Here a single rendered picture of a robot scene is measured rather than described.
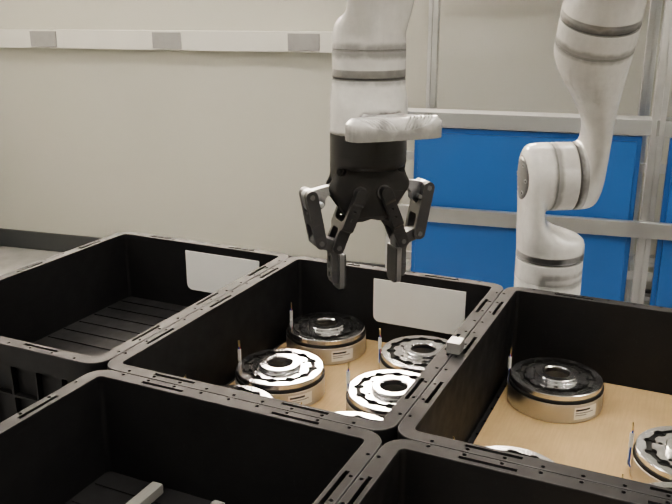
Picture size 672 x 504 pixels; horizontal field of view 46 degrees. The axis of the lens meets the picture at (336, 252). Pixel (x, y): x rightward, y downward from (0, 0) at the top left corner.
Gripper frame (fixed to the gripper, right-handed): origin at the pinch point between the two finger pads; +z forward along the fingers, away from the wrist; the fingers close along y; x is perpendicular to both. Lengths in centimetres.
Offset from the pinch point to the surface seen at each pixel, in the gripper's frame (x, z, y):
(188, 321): -10.3, 7.2, 16.8
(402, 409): 15.9, 7.3, 3.1
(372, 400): 1.4, 14.2, -0.2
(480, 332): 3.4, 7.3, -11.7
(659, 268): -120, 54, -151
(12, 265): -349, 99, 53
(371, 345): -18.4, 17.2, -8.4
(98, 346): -30.5, 17.2, 25.8
